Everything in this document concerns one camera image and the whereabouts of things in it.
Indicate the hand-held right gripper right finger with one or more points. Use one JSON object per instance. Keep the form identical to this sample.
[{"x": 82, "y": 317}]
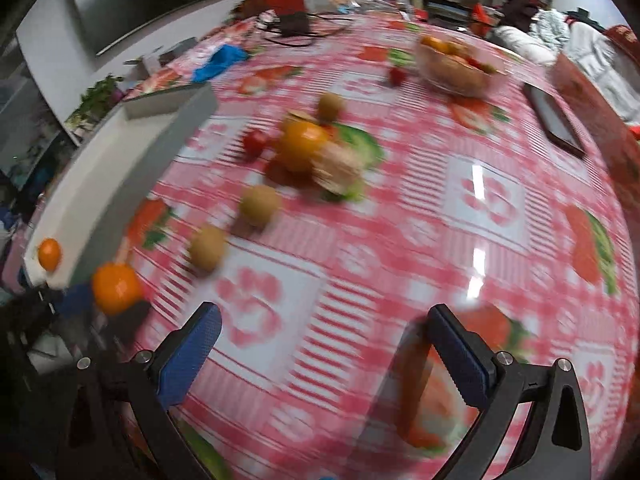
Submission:
[{"x": 460, "y": 365}]

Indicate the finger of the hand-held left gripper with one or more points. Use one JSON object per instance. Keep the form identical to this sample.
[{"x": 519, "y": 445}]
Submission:
[{"x": 75, "y": 302}]

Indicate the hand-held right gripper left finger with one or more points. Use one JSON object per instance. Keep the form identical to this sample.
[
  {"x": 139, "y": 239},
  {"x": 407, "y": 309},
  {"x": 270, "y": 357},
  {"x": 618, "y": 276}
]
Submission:
[{"x": 192, "y": 355}]

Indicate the orange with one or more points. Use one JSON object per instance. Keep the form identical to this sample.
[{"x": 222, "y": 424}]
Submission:
[
  {"x": 116, "y": 288},
  {"x": 300, "y": 145},
  {"x": 50, "y": 254}
]

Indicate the brown kiwi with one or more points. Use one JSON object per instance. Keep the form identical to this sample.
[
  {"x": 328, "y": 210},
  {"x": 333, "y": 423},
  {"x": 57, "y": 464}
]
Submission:
[
  {"x": 207, "y": 255},
  {"x": 330, "y": 106},
  {"x": 260, "y": 205}
]

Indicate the white tray with grey sides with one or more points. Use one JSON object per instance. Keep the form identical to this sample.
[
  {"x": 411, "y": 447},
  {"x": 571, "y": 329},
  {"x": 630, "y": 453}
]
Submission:
[{"x": 100, "y": 170}]

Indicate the red tomato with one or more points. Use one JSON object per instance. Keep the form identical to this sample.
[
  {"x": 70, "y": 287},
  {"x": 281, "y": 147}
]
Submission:
[
  {"x": 397, "y": 76},
  {"x": 255, "y": 142}
]

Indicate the large tan walnut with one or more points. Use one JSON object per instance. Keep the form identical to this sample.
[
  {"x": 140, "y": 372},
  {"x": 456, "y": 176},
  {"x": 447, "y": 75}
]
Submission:
[{"x": 340, "y": 165}]

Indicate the pink checked strawberry tablecloth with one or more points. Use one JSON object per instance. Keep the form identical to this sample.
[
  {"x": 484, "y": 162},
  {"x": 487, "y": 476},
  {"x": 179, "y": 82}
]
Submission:
[{"x": 400, "y": 260}]

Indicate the green plant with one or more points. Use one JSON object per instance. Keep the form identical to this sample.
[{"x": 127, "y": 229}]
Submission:
[{"x": 97, "y": 102}]

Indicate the black phone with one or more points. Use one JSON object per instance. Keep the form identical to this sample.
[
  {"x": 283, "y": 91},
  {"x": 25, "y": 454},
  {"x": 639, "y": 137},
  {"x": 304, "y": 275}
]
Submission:
[{"x": 552, "y": 120}]

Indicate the blue cloth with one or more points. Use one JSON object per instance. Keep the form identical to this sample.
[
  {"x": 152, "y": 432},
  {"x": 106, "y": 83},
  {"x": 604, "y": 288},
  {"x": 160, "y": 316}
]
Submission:
[{"x": 222, "y": 62}]

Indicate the glass bowl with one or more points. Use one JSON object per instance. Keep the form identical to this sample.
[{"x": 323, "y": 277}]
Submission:
[{"x": 460, "y": 82}]

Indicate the mixed snack heap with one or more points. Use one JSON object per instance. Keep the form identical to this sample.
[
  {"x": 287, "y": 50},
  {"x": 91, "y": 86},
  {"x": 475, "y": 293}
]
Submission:
[{"x": 450, "y": 52}]

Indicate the sofa with grey blanket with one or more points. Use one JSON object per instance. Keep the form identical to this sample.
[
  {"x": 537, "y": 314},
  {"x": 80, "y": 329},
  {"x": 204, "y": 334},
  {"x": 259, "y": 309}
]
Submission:
[{"x": 590, "y": 60}]

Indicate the dark garment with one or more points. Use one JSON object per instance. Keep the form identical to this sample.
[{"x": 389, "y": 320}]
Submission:
[{"x": 520, "y": 10}]

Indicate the red box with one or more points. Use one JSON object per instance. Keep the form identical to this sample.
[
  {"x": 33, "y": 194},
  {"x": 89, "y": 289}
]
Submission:
[{"x": 285, "y": 0}]

